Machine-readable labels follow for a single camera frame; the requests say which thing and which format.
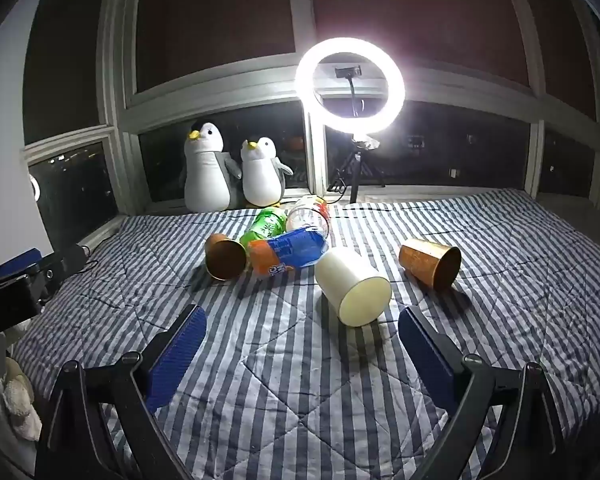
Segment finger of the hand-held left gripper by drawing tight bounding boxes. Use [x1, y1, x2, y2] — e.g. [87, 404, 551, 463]
[0, 248, 44, 291]
[32, 244, 89, 288]

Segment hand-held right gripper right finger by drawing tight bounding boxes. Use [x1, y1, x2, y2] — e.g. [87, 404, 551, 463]
[397, 305, 566, 480]

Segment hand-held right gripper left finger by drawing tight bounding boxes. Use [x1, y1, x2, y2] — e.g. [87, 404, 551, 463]
[35, 304, 208, 480]

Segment white cup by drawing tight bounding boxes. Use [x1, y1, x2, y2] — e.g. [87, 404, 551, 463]
[314, 247, 393, 329]

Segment brown cup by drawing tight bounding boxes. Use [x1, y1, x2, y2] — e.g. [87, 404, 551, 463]
[203, 233, 248, 281]
[398, 238, 463, 292]

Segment clear cup with red print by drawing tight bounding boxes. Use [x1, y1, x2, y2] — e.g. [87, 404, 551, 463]
[285, 195, 332, 239]

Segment cream plush toy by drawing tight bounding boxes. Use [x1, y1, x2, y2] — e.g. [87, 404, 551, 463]
[0, 332, 44, 444]

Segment striped blanket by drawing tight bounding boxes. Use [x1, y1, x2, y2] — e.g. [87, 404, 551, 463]
[9, 188, 600, 480]

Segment blue orange snack bag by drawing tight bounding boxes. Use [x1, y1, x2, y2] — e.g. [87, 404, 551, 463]
[247, 227, 330, 279]

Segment green snack bag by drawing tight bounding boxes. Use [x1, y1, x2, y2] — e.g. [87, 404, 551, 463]
[239, 206, 289, 249]

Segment large penguin plush toy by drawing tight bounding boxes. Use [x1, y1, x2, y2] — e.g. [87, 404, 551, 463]
[182, 120, 244, 213]

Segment small penguin plush toy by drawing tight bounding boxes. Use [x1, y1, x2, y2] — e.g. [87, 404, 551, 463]
[239, 138, 295, 208]

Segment black tripod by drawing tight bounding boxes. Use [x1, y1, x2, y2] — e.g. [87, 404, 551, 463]
[327, 134, 387, 205]

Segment black phone holder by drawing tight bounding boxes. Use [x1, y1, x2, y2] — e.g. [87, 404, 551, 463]
[334, 64, 365, 117]

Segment black cable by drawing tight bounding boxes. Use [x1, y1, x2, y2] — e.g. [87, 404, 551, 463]
[79, 222, 123, 273]

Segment white window frame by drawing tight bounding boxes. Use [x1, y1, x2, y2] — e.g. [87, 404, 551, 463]
[22, 0, 600, 217]

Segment ring light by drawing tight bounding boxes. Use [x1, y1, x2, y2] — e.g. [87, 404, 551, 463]
[294, 38, 406, 135]

